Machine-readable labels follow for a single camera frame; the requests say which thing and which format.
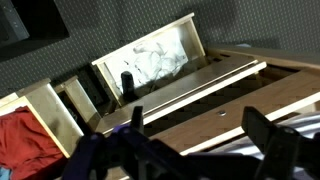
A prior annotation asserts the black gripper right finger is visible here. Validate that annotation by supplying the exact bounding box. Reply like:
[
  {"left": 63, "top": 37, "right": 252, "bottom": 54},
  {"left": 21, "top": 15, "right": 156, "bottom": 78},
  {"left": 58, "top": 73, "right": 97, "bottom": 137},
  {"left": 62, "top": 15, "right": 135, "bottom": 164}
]
[{"left": 241, "top": 106, "right": 320, "bottom": 180}]

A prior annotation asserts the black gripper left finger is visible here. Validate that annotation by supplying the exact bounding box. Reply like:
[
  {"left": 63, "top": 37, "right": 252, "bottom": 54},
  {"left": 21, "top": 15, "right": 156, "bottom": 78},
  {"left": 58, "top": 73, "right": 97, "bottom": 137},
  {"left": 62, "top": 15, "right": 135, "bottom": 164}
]
[{"left": 61, "top": 105, "right": 184, "bottom": 180}]

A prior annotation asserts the plain wooden drawer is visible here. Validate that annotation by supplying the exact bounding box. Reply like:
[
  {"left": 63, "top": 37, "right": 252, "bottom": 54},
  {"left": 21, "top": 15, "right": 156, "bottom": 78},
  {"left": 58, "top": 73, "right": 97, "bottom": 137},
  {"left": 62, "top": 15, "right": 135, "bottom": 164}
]
[{"left": 53, "top": 74, "right": 102, "bottom": 133}]

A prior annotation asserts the wooden drawer with white cloth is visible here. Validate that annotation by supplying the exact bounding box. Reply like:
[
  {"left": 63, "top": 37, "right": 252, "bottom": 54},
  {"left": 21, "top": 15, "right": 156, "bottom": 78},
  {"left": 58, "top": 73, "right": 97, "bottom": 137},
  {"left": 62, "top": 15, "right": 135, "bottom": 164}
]
[{"left": 91, "top": 12, "right": 207, "bottom": 108}]

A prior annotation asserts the mattress with grey striped sheet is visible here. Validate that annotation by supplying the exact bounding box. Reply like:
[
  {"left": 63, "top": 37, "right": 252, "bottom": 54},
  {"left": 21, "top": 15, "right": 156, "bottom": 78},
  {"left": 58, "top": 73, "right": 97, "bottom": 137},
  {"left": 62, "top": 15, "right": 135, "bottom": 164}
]
[{"left": 206, "top": 111, "right": 320, "bottom": 159}]

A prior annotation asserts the black rolled garment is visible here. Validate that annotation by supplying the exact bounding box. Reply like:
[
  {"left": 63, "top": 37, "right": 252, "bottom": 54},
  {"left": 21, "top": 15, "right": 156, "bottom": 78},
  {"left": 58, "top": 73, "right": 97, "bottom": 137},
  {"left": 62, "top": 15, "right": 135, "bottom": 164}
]
[{"left": 120, "top": 70, "right": 138, "bottom": 103}]

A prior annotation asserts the white patterned cloth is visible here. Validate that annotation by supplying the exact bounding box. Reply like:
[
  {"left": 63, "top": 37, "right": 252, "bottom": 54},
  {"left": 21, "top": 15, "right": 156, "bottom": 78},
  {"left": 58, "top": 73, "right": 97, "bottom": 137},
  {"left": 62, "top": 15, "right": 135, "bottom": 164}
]
[{"left": 104, "top": 28, "right": 189, "bottom": 96}]

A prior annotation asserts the red garment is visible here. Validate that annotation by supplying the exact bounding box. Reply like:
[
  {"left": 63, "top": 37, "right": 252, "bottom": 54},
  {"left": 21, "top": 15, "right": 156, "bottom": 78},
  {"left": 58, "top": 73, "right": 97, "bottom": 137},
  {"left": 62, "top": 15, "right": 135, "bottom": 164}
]
[{"left": 0, "top": 107, "right": 68, "bottom": 180}]

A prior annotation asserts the wooden bed frame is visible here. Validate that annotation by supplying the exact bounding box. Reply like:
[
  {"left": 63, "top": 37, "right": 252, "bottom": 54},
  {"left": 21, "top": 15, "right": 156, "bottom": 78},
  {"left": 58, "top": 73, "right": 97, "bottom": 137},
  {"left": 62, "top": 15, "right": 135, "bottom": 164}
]
[{"left": 146, "top": 44, "right": 320, "bottom": 158}]

